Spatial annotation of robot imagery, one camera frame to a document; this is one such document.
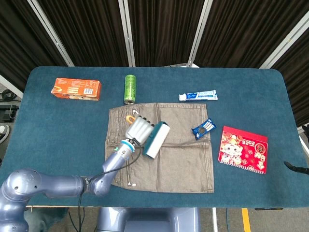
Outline left five-finger robot hand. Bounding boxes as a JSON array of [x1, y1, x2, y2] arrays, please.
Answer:
[[125, 116, 155, 144]]

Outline right five-finger robot hand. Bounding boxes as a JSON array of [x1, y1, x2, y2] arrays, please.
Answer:
[[283, 124, 309, 174]]

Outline teal white lint roller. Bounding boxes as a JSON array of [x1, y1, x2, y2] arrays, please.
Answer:
[[126, 115, 171, 160]]

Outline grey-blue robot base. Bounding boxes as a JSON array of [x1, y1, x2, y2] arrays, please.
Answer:
[[96, 207, 201, 232]]

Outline grey-brown skirt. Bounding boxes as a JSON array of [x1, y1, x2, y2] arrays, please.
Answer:
[[104, 102, 215, 194]]

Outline green drink can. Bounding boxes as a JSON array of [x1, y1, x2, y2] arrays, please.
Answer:
[[124, 74, 137, 105]]

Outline red spiral desk calendar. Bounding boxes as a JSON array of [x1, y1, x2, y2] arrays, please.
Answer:
[[218, 125, 268, 174]]

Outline blue cookie pack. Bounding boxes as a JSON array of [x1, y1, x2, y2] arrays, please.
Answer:
[[191, 117, 217, 141]]

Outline white blue toothpaste tube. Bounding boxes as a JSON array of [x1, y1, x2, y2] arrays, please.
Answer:
[[178, 89, 218, 102]]

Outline yellow floor tape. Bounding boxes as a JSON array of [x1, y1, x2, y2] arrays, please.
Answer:
[[241, 208, 252, 232]]

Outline orange cardboard box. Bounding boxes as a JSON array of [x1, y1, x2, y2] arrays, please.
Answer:
[[50, 77, 102, 102]]

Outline blue felt table cloth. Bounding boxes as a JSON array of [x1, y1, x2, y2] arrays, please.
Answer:
[[0, 66, 309, 209]]

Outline dark pleated curtain panel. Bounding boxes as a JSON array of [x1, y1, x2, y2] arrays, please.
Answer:
[[271, 31, 309, 128], [36, 0, 130, 67], [194, 0, 309, 68], [0, 0, 68, 92], [126, 0, 206, 67]]

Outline white table leg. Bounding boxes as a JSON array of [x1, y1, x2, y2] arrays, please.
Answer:
[[211, 207, 218, 232]]

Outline blue denim trouser leg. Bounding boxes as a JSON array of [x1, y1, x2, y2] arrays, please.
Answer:
[[24, 207, 69, 232]]

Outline black equipment box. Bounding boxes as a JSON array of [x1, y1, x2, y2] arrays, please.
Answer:
[[0, 104, 19, 119]]

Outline white black sneaker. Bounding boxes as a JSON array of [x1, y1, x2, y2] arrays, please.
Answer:
[[0, 124, 11, 144]]

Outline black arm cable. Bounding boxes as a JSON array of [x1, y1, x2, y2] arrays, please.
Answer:
[[77, 142, 142, 232]]

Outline white partition frame post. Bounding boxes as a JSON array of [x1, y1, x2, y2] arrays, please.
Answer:
[[259, 16, 309, 69], [0, 74, 24, 98], [187, 0, 213, 68], [117, 0, 136, 67], [27, 0, 75, 67]]

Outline black floor cables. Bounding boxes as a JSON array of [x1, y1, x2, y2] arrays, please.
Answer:
[[67, 207, 85, 232]]

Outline black cable coil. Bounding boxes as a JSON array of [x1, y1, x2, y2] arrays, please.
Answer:
[[0, 88, 18, 102]]

